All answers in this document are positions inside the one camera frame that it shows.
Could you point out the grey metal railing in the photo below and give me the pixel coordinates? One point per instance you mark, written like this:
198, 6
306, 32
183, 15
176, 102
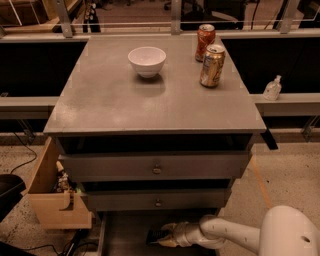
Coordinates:
86, 18

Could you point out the orange soda can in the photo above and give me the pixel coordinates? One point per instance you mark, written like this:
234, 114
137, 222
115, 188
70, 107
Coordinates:
205, 37

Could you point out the light wooden box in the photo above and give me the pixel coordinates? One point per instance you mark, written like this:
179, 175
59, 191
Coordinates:
55, 210

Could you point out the white ceramic bowl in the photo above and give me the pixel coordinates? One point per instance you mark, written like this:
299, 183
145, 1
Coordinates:
147, 61

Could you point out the grey top drawer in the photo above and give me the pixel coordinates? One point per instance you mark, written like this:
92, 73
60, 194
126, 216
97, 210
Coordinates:
106, 167

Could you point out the gold soda can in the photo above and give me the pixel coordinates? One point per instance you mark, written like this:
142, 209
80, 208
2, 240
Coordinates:
212, 65

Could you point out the grey middle drawer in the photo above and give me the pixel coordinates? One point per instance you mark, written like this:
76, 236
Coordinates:
157, 199

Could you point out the clear sanitizer pump bottle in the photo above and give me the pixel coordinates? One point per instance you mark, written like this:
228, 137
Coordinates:
273, 89

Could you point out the blue rxbar blueberry bar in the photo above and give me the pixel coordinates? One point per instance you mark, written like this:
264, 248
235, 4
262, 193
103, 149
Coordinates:
154, 235

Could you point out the grey open bottom drawer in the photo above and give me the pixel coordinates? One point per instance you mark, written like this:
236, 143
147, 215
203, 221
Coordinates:
124, 233

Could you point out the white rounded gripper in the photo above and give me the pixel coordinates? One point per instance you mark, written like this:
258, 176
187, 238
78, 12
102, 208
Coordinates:
182, 233

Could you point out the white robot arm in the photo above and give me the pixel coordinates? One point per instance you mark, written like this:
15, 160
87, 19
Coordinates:
285, 231

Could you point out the black chair seat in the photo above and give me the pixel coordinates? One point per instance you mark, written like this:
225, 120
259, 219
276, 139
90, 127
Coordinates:
11, 188

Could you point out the grey drawer cabinet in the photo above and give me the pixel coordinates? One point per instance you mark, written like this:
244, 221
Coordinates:
107, 108

